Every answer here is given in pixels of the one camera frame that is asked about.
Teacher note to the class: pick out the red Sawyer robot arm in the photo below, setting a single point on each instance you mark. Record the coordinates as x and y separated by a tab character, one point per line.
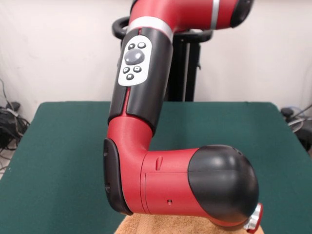
170	185

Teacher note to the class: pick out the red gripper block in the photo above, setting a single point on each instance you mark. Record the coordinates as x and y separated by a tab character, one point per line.
257	223

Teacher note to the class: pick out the black stand base with caster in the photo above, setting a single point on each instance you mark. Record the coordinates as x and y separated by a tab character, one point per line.
306	139

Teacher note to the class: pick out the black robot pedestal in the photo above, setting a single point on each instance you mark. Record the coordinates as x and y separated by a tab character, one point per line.
190	68

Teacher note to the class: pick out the orange terry towel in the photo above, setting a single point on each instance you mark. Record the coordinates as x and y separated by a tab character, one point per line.
158	225

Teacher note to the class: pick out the dark green table cloth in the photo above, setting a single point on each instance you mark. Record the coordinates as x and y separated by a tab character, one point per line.
61	170

